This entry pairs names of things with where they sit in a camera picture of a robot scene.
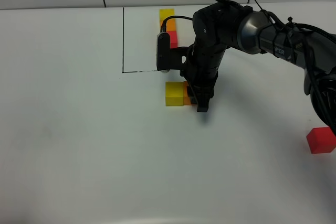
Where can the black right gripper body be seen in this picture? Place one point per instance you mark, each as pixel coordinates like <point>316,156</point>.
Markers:
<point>201,67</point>

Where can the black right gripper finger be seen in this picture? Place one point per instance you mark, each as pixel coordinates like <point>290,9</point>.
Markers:
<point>190,100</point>
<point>203,98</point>

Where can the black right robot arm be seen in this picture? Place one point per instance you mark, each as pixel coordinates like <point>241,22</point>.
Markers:
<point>228,24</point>

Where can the red template block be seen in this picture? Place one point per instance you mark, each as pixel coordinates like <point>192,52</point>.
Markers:
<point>173,39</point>

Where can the orange template block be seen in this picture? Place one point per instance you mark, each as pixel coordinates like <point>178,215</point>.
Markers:
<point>170,25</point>

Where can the yellow template block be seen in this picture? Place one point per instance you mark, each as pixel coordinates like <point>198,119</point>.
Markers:
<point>165,13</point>

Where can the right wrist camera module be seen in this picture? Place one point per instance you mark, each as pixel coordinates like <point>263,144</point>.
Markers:
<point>168,58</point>

